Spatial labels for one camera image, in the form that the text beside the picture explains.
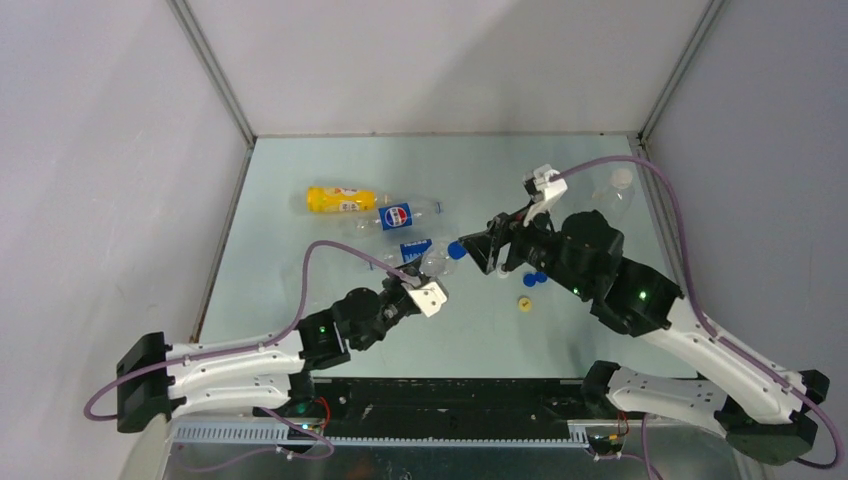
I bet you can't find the aluminium corner post left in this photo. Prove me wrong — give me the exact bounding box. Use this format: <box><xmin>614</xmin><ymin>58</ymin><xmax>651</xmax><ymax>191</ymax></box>
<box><xmin>166</xmin><ymin>0</ymin><xmax>257</xmax><ymax>148</ymax></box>

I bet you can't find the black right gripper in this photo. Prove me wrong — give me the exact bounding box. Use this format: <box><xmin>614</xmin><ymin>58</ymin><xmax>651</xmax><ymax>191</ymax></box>
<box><xmin>457</xmin><ymin>198</ymin><xmax>591</xmax><ymax>299</ymax></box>

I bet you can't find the yellow label bottle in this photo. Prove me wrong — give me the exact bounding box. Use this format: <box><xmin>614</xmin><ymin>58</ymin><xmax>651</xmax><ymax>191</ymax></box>
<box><xmin>306</xmin><ymin>186</ymin><xmax>378</xmax><ymax>214</ymax></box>

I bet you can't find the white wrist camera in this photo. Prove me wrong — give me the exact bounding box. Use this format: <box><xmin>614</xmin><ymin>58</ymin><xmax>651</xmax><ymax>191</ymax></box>
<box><xmin>405</xmin><ymin>279</ymin><xmax>449</xmax><ymax>318</ymax></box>
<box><xmin>522</xmin><ymin>164</ymin><xmax>568</xmax><ymax>227</ymax></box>

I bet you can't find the clear bottle blue label middle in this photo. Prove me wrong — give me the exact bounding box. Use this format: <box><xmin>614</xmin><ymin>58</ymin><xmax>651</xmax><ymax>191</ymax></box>
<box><xmin>372</xmin><ymin>238</ymin><xmax>433</xmax><ymax>267</ymax></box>

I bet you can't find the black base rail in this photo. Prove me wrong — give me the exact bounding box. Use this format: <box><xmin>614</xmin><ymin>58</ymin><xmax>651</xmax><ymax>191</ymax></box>
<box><xmin>275</xmin><ymin>377</ymin><xmax>617</xmax><ymax>441</ymax></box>

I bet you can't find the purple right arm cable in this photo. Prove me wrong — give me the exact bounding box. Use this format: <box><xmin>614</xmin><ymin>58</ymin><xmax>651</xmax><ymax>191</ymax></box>
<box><xmin>555</xmin><ymin>155</ymin><xmax>848</xmax><ymax>472</ymax></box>

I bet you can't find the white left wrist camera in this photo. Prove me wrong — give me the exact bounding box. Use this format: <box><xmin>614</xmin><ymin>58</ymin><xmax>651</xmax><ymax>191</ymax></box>
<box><xmin>405</xmin><ymin>279</ymin><xmax>449</xmax><ymax>318</ymax></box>

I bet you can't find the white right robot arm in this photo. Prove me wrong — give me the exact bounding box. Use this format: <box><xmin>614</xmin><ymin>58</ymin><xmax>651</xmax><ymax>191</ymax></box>
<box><xmin>459</xmin><ymin>210</ymin><xmax>829</xmax><ymax>466</ymax></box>

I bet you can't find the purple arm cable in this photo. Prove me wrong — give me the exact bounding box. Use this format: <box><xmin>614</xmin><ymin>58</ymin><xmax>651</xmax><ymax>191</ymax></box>
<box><xmin>555</xmin><ymin>155</ymin><xmax>848</xmax><ymax>472</ymax></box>
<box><xmin>83</xmin><ymin>240</ymin><xmax>422</xmax><ymax>462</ymax></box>

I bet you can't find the clear bottle without label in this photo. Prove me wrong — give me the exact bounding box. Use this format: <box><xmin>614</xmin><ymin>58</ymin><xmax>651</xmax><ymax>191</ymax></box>
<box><xmin>592</xmin><ymin>171</ymin><xmax>635</xmax><ymax>224</ymax></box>

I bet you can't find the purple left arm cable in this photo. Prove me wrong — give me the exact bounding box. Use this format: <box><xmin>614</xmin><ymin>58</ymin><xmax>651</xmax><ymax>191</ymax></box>
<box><xmin>83</xmin><ymin>240</ymin><xmax>422</xmax><ymax>462</ymax></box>

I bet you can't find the aluminium corner post right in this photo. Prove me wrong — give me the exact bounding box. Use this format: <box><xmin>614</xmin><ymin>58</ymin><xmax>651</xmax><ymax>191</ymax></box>
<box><xmin>638</xmin><ymin>0</ymin><xmax>729</xmax><ymax>144</ymax></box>

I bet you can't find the yellow bottle cap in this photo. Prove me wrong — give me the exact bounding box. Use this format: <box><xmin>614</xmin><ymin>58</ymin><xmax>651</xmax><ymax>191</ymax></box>
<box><xmin>518</xmin><ymin>297</ymin><xmax>533</xmax><ymax>312</ymax></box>

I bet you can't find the clear bottle blue label front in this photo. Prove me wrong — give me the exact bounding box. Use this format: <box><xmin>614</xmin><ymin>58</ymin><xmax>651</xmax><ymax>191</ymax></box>
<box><xmin>418</xmin><ymin>240</ymin><xmax>461</xmax><ymax>277</ymax></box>

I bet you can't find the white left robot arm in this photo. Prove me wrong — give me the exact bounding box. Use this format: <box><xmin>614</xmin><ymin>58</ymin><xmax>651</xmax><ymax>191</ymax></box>
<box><xmin>116</xmin><ymin>277</ymin><xmax>447</xmax><ymax>433</ymax></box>

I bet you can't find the white cable duct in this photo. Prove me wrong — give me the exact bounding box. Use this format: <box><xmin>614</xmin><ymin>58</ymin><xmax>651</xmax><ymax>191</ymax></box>
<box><xmin>172</xmin><ymin>423</ymin><xmax>591</xmax><ymax>449</ymax></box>

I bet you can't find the clear Pepsi label bottle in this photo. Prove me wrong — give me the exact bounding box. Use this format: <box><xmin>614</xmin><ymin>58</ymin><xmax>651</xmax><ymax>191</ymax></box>
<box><xmin>348</xmin><ymin>199</ymin><xmax>445</xmax><ymax>236</ymax></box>

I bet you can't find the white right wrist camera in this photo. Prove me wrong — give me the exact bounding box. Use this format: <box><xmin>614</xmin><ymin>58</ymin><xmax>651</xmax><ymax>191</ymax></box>
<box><xmin>522</xmin><ymin>164</ymin><xmax>568</xmax><ymax>227</ymax></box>

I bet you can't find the aluminium corner post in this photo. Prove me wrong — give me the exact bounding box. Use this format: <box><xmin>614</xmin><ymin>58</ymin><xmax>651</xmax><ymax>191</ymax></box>
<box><xmin>638</xmin><ymin>0</ymin><xmax>729</xmax><ymax>144</ymax></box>
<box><xmin>166</xmin><ymin>0</ymin><xmax>257</xmax><ymax>148</ymax></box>

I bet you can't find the clear bottle blue label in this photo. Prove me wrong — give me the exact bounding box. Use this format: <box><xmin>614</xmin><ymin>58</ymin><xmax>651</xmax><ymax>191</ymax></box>
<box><xmin>372</xmin><ymin>238</ymin><xmax>433</xmax><ymax>267</ymax></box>
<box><xmin>418</xmin><ymin>240</ymin><xmax>461</xmax><ymax>277</ymax></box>

